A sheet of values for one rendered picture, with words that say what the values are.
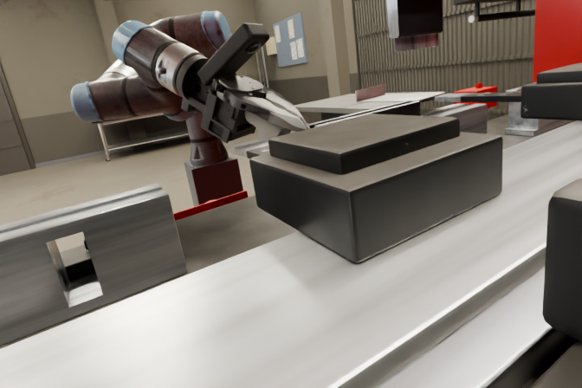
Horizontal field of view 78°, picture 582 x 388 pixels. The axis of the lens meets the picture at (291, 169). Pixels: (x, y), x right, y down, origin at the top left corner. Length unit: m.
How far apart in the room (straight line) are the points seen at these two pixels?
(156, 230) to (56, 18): 7.64
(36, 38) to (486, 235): 7.91
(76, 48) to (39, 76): 0.80
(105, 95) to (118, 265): 0.40
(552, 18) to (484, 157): 1.25
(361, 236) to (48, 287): 0.32
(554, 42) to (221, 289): 1.38
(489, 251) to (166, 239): 0.32
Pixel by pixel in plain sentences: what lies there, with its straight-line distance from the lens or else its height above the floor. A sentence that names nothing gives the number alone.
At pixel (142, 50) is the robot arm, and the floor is 1.14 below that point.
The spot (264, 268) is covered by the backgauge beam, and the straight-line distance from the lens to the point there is 0.19.
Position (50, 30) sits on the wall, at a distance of 7.97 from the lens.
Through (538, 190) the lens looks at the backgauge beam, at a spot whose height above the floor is 0.98.
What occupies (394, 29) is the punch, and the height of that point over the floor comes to 1.11.
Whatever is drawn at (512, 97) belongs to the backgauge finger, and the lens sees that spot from 0.55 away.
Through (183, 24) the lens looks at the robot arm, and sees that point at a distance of 1.06.
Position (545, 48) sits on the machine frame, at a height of 1.03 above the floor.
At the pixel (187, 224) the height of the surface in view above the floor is 0.87.
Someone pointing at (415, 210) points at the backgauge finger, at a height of 1.00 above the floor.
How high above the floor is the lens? 1.08
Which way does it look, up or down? 15 degrees down
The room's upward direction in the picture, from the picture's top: 8 degrees counter-clockwise
